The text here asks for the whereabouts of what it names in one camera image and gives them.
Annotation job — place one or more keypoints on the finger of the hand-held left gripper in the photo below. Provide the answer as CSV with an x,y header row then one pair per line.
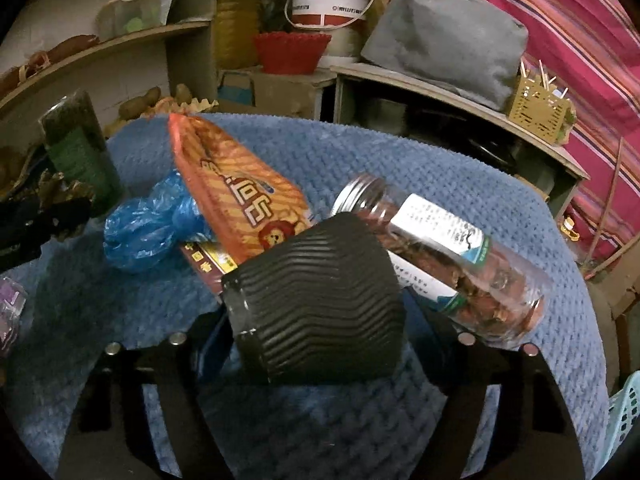
x,y
45,225

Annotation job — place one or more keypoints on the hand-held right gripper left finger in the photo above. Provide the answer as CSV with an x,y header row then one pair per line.
x,y
212,347

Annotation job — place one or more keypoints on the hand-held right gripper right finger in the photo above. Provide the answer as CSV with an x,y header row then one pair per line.
x,y
475,380

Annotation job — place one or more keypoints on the brown paper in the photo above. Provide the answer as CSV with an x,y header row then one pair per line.
x,y
65,187

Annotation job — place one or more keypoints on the black ribbed cup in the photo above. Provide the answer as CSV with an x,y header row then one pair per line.
x,y
320,300

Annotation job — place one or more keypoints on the light blue plastic basket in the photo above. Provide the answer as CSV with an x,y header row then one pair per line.
x,y
625,420

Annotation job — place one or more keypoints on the green jar with dark contents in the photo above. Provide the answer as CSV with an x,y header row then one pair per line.
x,y
80,160

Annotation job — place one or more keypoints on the small red yellow box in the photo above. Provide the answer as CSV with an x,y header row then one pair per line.
x,y
205,260

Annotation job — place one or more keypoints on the purple blister pack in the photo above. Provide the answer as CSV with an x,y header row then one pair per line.
x,y
10,315

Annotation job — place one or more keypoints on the blue plastic bag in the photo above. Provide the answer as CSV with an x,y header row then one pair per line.
x,y
145,230

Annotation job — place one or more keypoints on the clear plastic jar white label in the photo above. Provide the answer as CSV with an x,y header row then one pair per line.
x,y
450,240

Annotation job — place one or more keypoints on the orange striped snack bag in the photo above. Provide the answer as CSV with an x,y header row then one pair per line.
x,y
225,180

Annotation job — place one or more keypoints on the brown tied sausages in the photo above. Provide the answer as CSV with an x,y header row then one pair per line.
x,y
65,50

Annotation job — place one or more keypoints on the small yellow bottle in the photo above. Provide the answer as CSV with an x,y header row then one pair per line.
x,y
570,227

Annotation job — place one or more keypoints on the cardboard egg tray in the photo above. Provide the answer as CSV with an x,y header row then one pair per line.
x,y
187,105

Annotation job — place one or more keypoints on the wooden shelf unit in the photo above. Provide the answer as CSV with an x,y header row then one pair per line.
x,y
190,55

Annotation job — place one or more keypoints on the translucent plastic bag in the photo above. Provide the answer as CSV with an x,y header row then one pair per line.
x,y
132,10

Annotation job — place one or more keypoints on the cardboard box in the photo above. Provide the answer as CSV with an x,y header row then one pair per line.
x,y
280,92

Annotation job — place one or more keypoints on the yellow basket with sticks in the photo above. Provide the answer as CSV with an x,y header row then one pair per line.
x,y
540,107

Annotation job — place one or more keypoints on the yellow oil bottle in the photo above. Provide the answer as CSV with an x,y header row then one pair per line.
x,y
235,15

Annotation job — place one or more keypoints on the low grey cabinet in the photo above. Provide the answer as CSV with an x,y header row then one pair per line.
x,y
450,95

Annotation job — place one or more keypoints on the red plastic basket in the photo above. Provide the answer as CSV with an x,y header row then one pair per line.
x,y
290,52

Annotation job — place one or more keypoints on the pink striped cloth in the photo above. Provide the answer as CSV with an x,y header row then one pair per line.
x,y
590,60

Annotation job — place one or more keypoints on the grey fabric cover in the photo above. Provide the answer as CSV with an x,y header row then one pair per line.
x,y
445,35

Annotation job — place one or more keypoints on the white red plastic bucket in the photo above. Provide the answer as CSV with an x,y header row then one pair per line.
x,y
327,0

